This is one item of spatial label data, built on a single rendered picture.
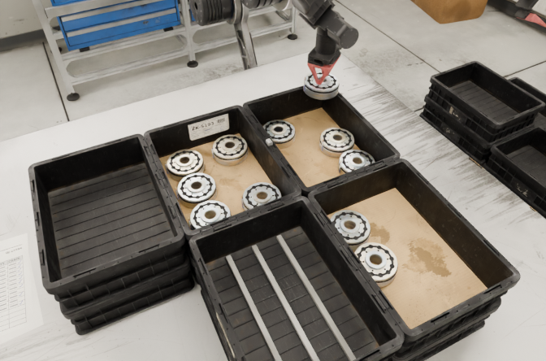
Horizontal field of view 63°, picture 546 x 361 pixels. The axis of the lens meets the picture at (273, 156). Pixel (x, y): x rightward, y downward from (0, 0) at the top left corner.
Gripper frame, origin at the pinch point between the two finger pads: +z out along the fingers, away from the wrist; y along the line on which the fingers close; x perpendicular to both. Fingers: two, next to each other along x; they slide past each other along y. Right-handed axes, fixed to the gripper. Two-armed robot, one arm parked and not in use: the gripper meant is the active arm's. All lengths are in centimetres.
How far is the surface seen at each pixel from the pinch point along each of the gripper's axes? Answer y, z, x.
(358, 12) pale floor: 250, 95, 59
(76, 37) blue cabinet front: 60, 61, 178
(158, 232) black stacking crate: -57, 20, 19
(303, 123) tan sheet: -0.7, 18.1, 4.4
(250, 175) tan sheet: -28.6, 18.9, 8.2
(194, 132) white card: -25.8, 13.1, 28.7
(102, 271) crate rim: -75, 11, 18
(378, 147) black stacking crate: -8.4, 11.5, -21.7
